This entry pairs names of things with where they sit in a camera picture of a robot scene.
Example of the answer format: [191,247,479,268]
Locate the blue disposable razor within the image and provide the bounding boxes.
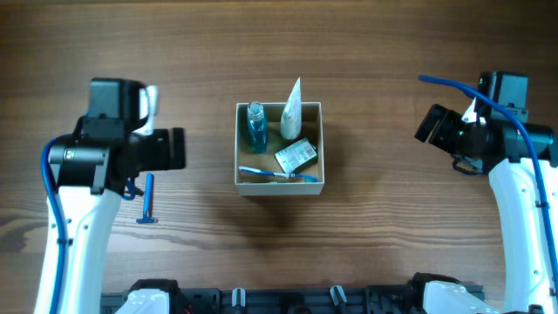
[136,173,158,224]

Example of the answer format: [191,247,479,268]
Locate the blue mouthwash bottle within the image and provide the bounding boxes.
[247,101,268,154]

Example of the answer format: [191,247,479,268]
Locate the blue toothbrush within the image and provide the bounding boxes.
[238,166,318,182]

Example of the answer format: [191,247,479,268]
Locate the green soap box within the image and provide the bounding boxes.
[275,138,318,174]

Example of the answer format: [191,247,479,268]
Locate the white bamboo conditioner tube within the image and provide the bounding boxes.
[281,78,302,140]

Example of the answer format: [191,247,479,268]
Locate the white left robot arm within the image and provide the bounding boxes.
[34,78,186,313]

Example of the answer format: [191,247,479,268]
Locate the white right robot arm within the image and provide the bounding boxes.
[415,72,557,313]

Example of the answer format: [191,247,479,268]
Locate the white cardboard box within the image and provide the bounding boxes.
[234,102,325,196]

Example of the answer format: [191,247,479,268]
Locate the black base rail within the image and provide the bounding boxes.
[99,278,485,314]

